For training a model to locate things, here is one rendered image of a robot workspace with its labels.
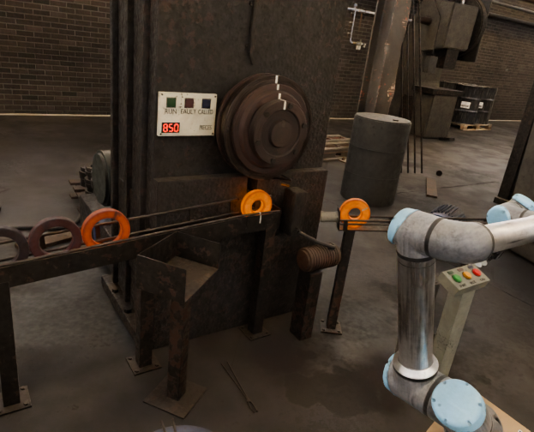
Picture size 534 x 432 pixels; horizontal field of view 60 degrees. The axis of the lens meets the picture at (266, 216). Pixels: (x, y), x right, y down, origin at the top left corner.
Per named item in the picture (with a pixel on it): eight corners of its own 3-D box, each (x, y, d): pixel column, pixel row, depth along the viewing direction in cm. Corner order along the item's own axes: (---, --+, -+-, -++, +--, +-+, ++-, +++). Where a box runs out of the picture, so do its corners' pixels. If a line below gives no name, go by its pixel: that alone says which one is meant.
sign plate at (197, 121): (156, 135, 193) (158, 91, 187) (212, 134, 208) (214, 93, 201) (159, 136, 192) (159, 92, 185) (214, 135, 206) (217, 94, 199)
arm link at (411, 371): (422, 424, 155) (426, 231, 122) (380, 395, 168) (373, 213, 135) (447, 398, 163) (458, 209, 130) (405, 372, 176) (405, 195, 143)
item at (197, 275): (134, 411, 190) (136, 255, 164) (169, 372, 213) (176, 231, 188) (177, 429, 184) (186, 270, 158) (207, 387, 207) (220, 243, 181)
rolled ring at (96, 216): (76, 220, 174) (74, 218, 176) (91, 261, 183) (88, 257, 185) (123, 204, 182) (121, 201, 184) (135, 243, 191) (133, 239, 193)
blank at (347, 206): (347, 231, 243) (348, 233, 240) (333, 207, 239) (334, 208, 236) (374, 217, 240) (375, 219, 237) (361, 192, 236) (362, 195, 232)
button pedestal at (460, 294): (405, 379, 229) (436, 268, 207) (435, 365, 242) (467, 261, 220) (431, 399, 217) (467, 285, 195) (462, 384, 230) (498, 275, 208)
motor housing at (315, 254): (283, 331, 255) (296, 243, 235) (314, 321, 267) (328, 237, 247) (297, 344, 245) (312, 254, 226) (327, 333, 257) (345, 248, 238)
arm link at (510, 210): (518, 212, 161) (533, 206, 168) (485, 203, 169) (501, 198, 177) (513, 237, 164) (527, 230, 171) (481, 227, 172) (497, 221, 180)
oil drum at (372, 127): (328, 191, 509) (342, 110, 477) (366, 187, 542) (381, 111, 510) (366, 210, 464) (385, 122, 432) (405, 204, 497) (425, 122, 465)
